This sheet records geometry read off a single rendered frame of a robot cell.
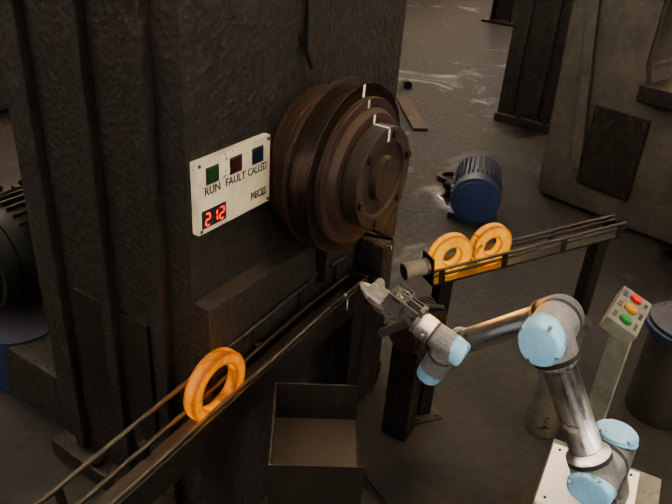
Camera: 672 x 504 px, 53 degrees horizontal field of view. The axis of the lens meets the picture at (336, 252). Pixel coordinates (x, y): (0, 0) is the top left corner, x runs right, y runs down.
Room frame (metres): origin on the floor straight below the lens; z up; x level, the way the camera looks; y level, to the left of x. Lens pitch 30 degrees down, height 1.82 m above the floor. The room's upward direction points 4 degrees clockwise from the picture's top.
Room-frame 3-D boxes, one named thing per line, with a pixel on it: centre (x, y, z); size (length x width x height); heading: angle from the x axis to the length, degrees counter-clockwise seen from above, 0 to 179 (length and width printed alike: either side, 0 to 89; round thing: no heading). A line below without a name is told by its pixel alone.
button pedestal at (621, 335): (1.91, -1.00, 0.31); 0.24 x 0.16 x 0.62; 148
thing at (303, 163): (1.71, -0.01, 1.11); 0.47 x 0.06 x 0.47; 148
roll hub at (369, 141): (1.66, -0.10, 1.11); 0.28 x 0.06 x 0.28; 148
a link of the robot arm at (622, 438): (1.38, -0.79, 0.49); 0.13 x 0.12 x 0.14; 145
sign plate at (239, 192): (1.48, 0.26, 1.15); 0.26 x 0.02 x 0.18; 148
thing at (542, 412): (1.96, -0.84, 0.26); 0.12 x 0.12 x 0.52
